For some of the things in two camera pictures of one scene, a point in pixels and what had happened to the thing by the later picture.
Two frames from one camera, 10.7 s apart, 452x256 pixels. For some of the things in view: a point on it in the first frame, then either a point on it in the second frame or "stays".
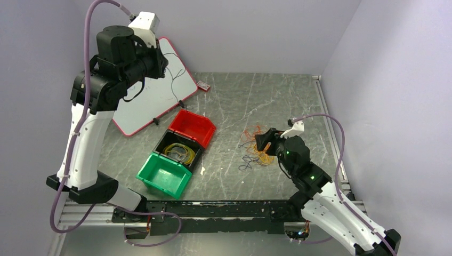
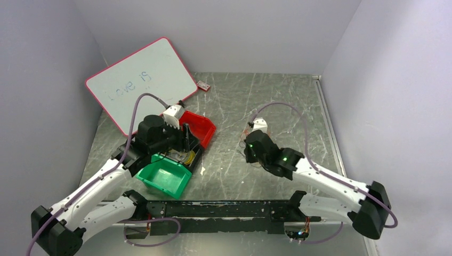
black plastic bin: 177,153 stays
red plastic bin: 194,126 stays
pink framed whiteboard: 149,99 stays
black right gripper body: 277,144 -> 250,156
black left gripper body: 151,59 -> 173,138
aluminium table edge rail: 335,141 stays
